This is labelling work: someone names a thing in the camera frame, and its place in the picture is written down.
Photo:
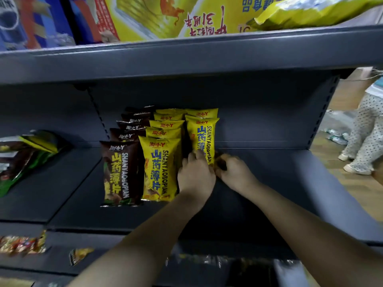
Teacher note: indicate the person's right hand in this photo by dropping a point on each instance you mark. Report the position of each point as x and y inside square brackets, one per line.
[238, 173]

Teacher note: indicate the person's left hand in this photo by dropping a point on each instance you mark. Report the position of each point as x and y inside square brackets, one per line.
[196, 179]

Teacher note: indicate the dark blue metal shelf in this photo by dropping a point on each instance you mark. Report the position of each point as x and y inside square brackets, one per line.
[269, 182]

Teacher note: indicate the yellow snack packet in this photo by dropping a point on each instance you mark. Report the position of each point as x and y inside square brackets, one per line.
[202, 134]
[163, 132]
[166, 124]
[202, 112]
[167, 117]
[158, 173]
[170, 111]

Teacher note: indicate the person's right forearm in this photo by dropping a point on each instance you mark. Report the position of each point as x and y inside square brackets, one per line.
[314, 242]

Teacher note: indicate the person's left forearm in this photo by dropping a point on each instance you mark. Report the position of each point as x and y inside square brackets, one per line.
[134, 251]

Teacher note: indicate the pile of wrapped buns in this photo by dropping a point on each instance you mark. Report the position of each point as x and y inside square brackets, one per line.
[215, 263]

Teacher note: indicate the clear plastic water bottle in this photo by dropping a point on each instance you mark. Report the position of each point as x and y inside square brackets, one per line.
[338, 139]

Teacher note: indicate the yellow red printed carton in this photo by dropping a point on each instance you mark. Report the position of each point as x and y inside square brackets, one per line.
[179, 17]

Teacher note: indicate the heap of green brown bags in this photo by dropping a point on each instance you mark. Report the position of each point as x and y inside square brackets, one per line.
[24, 158]

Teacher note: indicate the large yellow crisp bag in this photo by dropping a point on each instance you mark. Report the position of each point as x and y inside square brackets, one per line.
[314, 11]

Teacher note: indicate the pile of red orange packets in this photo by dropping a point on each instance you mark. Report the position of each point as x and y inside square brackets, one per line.
[21, 245]

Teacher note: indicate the blue printed drink carton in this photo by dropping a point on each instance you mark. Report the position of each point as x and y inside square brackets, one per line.
[30, 23]
[89, 20]

